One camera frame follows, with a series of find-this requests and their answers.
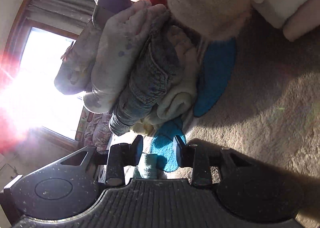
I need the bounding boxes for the folded cream garment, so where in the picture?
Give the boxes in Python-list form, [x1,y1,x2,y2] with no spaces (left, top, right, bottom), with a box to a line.
[132,25,201,135]

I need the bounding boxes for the pink rolled cloth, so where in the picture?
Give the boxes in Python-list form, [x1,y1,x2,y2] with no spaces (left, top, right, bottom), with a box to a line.
[282,0,320,42]

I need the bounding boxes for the wooden framed window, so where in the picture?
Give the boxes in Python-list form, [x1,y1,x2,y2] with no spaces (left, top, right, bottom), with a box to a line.
[0,0,86,152]

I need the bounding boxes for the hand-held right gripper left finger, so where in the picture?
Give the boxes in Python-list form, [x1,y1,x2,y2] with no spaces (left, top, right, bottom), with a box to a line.
[60,135,144,186]

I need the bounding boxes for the colourful printed cloth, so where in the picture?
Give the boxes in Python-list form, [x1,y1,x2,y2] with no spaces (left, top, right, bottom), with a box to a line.
[76,112,113,152]

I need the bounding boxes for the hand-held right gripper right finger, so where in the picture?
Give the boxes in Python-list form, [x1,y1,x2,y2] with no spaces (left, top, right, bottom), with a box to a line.
[173,135,251,186]

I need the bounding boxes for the folded white dotted garment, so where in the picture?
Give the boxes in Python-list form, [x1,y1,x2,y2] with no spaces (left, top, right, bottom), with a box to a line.
[83,0,171,114]

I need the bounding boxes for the folded denim jeans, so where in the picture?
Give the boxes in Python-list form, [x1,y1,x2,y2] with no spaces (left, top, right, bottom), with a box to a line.
[109,25,183,136]

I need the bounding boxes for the folded lavender garment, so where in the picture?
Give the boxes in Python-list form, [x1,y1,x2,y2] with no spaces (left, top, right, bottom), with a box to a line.
[93,0,133,27]

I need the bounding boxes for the pale teal small cloth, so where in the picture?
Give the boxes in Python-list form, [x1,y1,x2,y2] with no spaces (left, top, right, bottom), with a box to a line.
[133,153,159,180]

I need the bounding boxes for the folded floral grey garment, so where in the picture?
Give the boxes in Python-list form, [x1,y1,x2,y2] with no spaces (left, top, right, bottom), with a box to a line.
[54,18,105,96]

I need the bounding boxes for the beige fleece garment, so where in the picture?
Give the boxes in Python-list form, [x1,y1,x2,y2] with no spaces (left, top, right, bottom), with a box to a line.
[142,0,256,42]

